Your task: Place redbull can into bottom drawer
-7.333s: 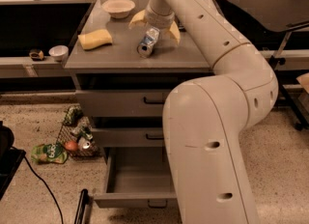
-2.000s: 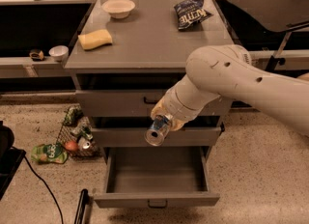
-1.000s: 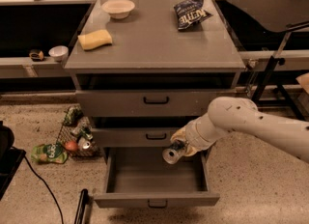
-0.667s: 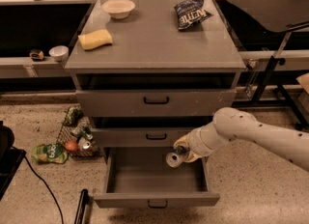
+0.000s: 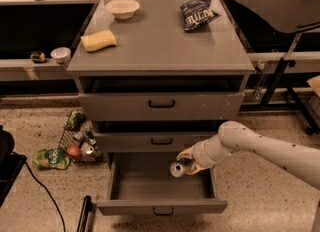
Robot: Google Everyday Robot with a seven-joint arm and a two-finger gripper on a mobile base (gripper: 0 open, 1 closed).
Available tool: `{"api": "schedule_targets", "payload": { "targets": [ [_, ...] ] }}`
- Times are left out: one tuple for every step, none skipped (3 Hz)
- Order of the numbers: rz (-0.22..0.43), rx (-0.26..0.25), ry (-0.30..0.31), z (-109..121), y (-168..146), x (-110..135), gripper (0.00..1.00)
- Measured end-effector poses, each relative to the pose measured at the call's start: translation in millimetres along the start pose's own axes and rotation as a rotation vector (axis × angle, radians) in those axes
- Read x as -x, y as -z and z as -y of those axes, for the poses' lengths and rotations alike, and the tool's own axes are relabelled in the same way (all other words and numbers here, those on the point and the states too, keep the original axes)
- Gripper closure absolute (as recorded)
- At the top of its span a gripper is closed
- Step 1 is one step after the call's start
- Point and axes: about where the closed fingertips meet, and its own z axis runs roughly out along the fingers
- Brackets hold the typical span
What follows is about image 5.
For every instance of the bottom grey drawer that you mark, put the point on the bottom grey drawer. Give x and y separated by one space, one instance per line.
141 184

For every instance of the top grey drawer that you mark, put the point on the top grey drawer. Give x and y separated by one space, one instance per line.
160 107

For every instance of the red apple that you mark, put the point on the red apple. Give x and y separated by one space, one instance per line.
74 151

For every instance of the black bar on floor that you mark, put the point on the black bar on floor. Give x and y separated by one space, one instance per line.
86 219

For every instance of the silver can in basket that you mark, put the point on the silver can in basket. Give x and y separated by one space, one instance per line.
87 149

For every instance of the grey drawer cabinet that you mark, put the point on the grey drawer cabinet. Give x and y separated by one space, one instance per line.
154 54

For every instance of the black device at left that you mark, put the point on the black device at left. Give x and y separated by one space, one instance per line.
10 163

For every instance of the tape measure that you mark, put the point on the tape measure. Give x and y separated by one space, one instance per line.
38 57

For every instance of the middle grey drawer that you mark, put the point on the middle grey drawer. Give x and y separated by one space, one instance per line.
149 141

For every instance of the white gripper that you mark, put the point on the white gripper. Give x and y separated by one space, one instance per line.
200 155

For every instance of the green bag in basket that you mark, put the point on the green bag in basket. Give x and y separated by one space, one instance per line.
75 119

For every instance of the yellow sponge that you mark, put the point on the yellow sponge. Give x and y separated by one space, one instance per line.
98 40

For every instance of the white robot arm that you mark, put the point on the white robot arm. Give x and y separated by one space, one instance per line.
301 161

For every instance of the redbull can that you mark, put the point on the redbull can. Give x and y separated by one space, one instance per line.
180 168

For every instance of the white bowl on cabinet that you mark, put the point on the white bowl on cabinet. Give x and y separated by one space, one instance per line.
122 9

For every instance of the blue kettle chips bag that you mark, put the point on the blue kettle chips bag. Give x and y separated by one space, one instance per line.
197 13

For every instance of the green snack pouch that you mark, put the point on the green snack pouch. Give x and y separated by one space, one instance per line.
51 159

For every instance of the small white cup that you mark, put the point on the small white cup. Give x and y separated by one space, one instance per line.
61 55

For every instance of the wire basket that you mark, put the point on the wire basket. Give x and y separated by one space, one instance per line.
84 133

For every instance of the grey drawer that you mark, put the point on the grey drawer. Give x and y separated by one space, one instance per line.
149 141
141 184
160 107

